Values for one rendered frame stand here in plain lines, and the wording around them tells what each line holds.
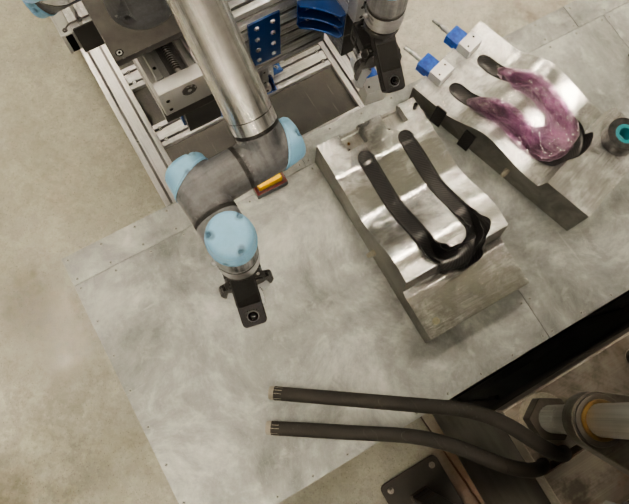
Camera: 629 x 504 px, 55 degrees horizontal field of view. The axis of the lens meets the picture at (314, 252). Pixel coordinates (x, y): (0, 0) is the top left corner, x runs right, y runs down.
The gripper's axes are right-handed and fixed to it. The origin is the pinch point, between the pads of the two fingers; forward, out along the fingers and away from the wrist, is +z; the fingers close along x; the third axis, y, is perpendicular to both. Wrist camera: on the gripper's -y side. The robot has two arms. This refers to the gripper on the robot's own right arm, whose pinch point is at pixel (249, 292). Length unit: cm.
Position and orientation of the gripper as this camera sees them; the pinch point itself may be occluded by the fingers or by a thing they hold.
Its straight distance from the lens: 122.7
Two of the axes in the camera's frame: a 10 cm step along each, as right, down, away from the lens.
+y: -3.4, -9.1, 2.2
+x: -9.4, 3.2, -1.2
